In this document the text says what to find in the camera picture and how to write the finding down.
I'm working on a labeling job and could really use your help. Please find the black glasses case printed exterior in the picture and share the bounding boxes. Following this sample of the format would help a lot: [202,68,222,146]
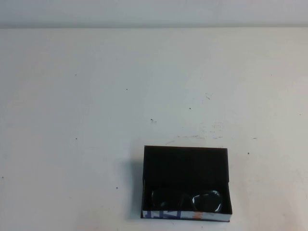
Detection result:
[140,145,233,222]

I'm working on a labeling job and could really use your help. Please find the black framed glasses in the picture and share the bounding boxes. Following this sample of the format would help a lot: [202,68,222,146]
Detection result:
[151,188,223,214]

